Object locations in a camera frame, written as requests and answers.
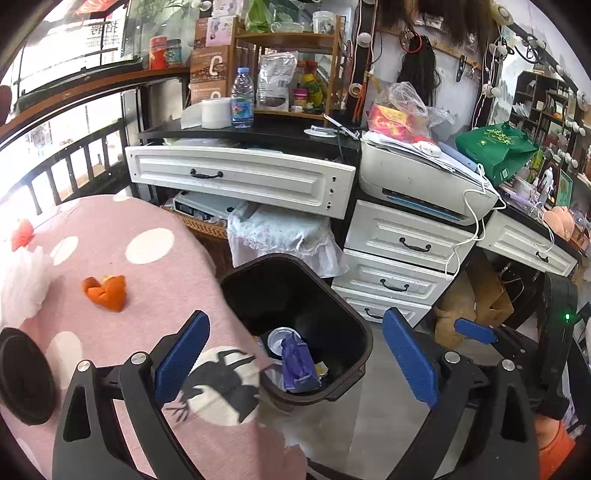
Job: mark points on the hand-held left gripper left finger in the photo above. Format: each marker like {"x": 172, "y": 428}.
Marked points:
{"x": 182, "y": 360}

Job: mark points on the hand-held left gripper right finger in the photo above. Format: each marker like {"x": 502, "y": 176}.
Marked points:
{"x": 411, "y": 360}

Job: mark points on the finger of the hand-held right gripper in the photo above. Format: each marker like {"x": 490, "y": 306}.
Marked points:
{"x": 473, "y": 330}

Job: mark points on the dark brown trash bin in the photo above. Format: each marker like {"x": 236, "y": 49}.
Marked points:
{"x": 258, "y": 295}

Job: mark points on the purple tissue packet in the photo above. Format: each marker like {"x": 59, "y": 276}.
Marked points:
{"x": 300, "y": 364}

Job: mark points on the person's right forearm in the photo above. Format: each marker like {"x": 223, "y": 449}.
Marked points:
{"x": 556, "y": 447}

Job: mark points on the brown paper bag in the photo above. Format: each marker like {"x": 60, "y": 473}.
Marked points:
{"x": 480, "y": 295}

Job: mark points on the pink polka dot tablecloth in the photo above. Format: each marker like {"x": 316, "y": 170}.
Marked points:
{"x": 152, "y": 277}

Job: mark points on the white drawer cabinet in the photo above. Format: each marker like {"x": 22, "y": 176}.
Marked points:
{"x": 397, "y": 263}

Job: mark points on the white desk drawer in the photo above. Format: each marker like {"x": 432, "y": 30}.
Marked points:
{"x": 521, "y": 242}

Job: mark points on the orange peel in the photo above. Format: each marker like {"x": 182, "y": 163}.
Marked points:
{"x": 22, "y": 235}
{"x": 106, "y": 293}

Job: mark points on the wicker basket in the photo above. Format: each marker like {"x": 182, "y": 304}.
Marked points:
{"x": 203, "y": 226}

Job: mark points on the white printer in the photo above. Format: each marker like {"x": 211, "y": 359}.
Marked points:
{"x": 415, "y": 184}

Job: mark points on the grey flat device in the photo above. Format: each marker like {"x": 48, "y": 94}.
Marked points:
{"x": 207, "y": 205}

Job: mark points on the black round lid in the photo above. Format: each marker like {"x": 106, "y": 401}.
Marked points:
{"x": 25, "y": 376}

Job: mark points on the white lace cloth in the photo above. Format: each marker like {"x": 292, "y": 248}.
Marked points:
{"x": 286, "y": 235}

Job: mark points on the white crumpled tissue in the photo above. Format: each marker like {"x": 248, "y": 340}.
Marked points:
{"x": 23, "y": 284}

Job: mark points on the green tote bag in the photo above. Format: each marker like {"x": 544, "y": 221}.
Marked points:
{"x": 496, "y": 150}

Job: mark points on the white computer mouse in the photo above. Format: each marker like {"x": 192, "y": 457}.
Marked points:
{"x": 427, "y": 147}

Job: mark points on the wide white drawer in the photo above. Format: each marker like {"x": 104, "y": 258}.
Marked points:
{"x": 258, "y": 177}

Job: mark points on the plastic bag red packets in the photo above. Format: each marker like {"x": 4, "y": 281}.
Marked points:
{"x": 397, "y": 115}

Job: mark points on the black balcony railing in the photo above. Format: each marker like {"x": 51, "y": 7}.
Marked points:
{"x": 69, "y": 161}

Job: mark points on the black vanity desk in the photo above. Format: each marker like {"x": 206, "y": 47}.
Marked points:
{"x": 258, "y": 131}

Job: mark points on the hair straightener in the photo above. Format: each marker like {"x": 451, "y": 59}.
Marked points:
{"x": 332, "y": 127}

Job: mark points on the vanity mirror with bulbs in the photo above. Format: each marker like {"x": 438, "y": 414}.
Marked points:
{"x": 540, "y": 92}

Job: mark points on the white toilet paper roll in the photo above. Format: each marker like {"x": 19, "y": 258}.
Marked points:
{"x": 216, "y": 113}

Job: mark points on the black wig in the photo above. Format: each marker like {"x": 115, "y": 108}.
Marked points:
{"x": 418, "y": 74}

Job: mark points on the clear water bottle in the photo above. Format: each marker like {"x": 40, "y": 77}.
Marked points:
{"x": 242, "y": 99}

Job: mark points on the wooden top black shelf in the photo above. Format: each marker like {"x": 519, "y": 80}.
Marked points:
{"x": 92, "y": 85}

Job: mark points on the stack of brown boxes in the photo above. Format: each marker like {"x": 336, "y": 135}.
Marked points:
{"x": 210, "y": 69}

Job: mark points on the clear bag dark contents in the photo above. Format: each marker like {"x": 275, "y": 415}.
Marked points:
{"x": 276, "y": 81}

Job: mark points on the teal tin can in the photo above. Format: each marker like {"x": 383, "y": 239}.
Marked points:
{"x": 174, "y": 53}

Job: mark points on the red tin can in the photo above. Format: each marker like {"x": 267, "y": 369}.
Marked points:
{"x": 158, "y": 53}

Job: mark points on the hanging brown hair extensions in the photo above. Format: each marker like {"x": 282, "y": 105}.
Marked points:
{"x": 438, "y": 18}

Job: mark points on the pink printed box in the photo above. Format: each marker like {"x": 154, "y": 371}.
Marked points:
{"x": 221, "y": 31}

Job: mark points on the small wooden rack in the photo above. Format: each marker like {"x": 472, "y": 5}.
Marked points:
{"x": 286, "y": 39}

